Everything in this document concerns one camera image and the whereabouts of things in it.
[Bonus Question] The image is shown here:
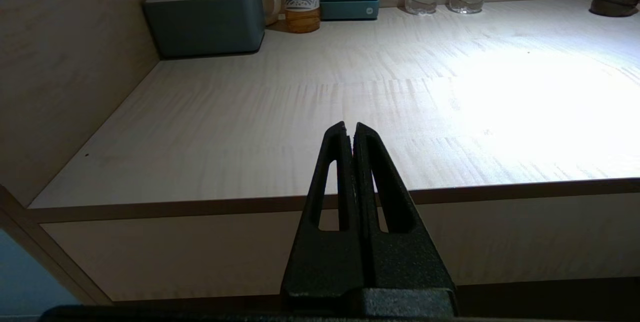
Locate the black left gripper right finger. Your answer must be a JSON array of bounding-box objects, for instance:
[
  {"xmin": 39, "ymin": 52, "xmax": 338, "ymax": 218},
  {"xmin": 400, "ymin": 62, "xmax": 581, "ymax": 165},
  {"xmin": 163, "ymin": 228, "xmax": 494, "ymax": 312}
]
[{"xmin": 353, "ymin": 123, "xmax": 453, "ymax": 290}]

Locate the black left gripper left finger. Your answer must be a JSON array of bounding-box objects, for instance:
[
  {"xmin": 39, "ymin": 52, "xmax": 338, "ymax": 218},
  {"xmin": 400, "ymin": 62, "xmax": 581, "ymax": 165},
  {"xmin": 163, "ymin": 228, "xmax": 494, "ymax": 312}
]
[{"xmin": 281, "ymin": 122, "xmax": 365, "ymax": 299}]

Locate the small blue tray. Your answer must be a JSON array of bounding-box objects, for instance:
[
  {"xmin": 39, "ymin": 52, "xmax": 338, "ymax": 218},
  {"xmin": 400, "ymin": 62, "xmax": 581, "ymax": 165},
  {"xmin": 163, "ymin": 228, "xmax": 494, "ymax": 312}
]
[{"xmin": 320, "ymin": 0, "xmax": 380, "ymax": 21}]

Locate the grey-blue tissue box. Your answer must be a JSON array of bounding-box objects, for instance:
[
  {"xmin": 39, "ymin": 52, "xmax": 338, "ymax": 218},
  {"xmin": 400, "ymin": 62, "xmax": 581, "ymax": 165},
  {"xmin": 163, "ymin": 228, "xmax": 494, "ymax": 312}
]
[{"xmin": 144, "ymin": 0, "xmax": 266, "ymax": 59}]

